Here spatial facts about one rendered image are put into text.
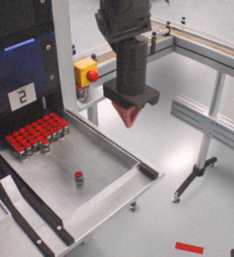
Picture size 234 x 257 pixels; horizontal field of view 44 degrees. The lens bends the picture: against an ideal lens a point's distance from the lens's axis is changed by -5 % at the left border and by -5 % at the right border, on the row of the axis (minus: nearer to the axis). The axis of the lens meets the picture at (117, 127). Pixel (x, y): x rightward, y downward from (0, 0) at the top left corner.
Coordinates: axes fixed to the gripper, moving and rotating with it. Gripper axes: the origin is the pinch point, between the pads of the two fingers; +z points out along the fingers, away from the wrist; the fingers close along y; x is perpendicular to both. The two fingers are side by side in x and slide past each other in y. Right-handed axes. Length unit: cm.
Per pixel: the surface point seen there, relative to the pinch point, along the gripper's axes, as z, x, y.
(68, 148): 20.3, 3.4, 21.4
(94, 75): 8.5, -16.7, 32.6
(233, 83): 64, -142, 35
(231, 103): 79, -142, 33
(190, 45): 18, -81, 38
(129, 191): 20.2, 1.3, -1.9
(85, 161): 20.2, 2.9, 13.8
